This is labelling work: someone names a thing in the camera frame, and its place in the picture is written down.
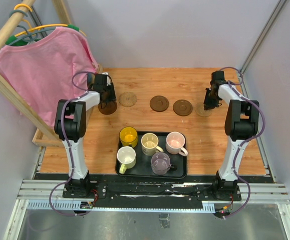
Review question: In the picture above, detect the brown coaster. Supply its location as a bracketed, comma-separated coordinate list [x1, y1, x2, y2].
[98, 101, 117, 115]
[173, 99, 193, 117]
[150, 95, 169, 112]

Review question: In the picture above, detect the woven rattan coaster back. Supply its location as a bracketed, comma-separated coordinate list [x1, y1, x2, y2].
[119, 92, 137, 107]

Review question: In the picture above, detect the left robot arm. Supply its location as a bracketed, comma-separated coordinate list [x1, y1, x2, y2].
[54, 71, 117, 198]

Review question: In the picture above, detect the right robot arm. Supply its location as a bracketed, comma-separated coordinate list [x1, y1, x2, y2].
[203, 70, 259, 200]

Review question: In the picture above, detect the pink mug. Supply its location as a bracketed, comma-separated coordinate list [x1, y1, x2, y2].
[165, 131, 188, 157]

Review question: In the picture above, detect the cream mug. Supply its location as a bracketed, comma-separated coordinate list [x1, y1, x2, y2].
[141, 133, 164, 156]

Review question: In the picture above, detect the pink t-shirt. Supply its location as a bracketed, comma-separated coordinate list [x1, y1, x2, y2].
[0, 27, 98, 128]

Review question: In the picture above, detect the wooden clothes rack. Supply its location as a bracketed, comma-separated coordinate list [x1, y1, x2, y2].
[0, 0, 103, 149]

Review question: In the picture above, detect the black serving tray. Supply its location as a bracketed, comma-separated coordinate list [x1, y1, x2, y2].
[115, 130, 187, 179]

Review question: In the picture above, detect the grey hanger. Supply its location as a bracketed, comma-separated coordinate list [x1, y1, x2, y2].
[5, 3, 56, 47]

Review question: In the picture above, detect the yellow green hanger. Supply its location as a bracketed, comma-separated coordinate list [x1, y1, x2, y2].
[5, 0, 86, 47]

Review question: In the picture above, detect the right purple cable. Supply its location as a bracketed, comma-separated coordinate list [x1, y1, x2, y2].
[219, 66, 265, 221]

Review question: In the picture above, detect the purple cable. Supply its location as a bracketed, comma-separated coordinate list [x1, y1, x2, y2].
[219, 66, 265, 221]
[49, 70, 95, 217]

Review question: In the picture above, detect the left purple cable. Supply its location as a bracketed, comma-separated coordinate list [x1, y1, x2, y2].
[49, 70, 95, 217]

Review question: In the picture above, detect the white mug yellow handle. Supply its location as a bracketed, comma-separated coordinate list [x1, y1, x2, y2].
[117, 146, 136, 174]

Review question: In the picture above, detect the purple mug black handle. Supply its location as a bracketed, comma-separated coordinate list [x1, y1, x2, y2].
[151, 152, 177, 176]

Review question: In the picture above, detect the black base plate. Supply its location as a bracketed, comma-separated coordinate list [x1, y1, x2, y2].
[71, 174, 241, 209]

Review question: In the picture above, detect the aluminium corner post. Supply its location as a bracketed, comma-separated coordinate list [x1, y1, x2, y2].
[240, 0, 289, 74]

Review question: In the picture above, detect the aluminium rail frame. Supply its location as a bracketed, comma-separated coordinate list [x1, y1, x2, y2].
[4, 180, 290, 240]

